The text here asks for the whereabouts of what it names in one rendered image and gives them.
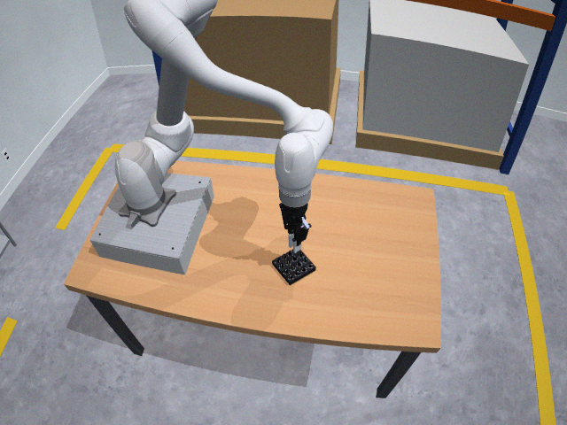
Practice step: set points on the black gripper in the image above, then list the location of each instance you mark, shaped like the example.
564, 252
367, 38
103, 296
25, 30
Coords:
296, 224

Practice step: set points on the black knob box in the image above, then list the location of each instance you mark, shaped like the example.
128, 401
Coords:
287, 269

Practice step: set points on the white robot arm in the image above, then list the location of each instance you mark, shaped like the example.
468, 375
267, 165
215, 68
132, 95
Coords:
141, 166

